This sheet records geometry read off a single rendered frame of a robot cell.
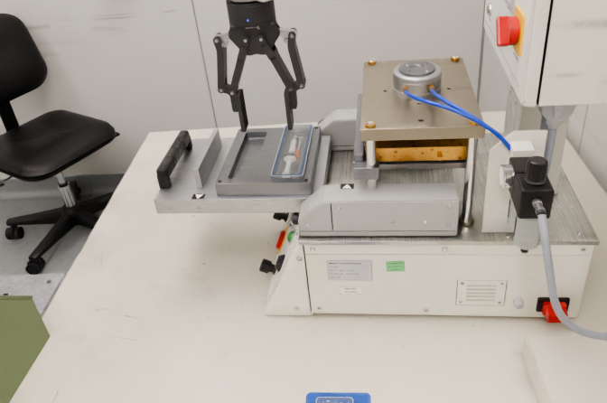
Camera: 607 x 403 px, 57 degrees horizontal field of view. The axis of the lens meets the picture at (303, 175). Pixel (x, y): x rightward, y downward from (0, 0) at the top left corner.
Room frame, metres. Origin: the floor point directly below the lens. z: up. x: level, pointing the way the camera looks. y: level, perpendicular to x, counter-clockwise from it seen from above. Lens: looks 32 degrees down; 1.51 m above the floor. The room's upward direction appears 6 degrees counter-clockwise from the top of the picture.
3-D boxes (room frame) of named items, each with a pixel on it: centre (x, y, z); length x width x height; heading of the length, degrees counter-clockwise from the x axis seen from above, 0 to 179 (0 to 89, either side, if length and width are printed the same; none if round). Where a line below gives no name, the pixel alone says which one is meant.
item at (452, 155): (0.85, -0.20, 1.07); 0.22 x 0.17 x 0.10; 170
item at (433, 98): (0.83, -0.23, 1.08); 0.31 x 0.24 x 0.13; 170
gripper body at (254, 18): (0.90, 0.05, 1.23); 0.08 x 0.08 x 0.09
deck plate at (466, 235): (0.85, -0.24, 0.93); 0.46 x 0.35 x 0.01; 80
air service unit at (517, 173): (0.61, -0.29, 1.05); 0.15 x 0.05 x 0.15; 170
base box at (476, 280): (0.84, -0.19, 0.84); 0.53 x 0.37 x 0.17; 80
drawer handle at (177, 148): (0.93, 0.24, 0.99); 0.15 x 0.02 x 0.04; 170
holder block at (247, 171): (0.90, 0.05, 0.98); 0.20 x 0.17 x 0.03; 170
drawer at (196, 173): (0.91, 0.10, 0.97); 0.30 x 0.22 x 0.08; 80
